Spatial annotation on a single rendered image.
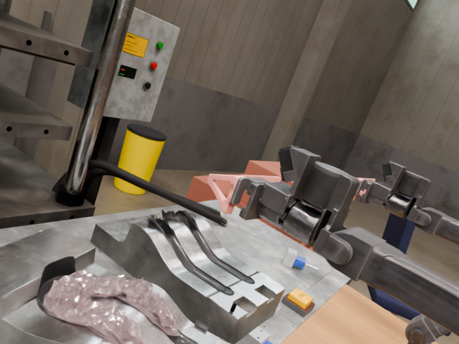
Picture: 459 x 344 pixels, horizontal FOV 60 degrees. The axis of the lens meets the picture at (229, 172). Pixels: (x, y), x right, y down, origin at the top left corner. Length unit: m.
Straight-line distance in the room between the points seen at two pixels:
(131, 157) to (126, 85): 2.23
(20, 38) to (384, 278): 1.05
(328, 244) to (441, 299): 0.15
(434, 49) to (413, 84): 0.83
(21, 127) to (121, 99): 0.42
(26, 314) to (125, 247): 0.38
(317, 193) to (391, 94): 9.31
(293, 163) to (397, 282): 0.23
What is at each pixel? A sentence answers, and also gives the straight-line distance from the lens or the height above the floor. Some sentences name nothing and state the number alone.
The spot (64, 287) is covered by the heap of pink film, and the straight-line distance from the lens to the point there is 0.85.
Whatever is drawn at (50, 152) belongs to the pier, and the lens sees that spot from 3.72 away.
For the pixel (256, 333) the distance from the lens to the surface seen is 0.99.
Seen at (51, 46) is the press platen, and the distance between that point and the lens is 1.28.
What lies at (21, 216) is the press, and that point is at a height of 0.78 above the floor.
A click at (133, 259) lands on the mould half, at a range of 1.10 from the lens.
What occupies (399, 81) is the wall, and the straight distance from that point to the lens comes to 9.91.
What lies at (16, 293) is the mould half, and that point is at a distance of 0.81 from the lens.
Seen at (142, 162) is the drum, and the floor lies 0.34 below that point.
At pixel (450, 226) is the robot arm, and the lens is 1.17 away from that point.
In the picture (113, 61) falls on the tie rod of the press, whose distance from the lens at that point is 1.32.
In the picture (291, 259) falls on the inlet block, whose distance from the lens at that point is 1.50.
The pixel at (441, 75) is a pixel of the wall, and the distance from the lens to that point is 9.77.
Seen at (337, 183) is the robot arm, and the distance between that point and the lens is 0.61.
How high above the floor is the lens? 1.38
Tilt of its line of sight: 13 degrees down
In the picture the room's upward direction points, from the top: 21 degrees clockwise
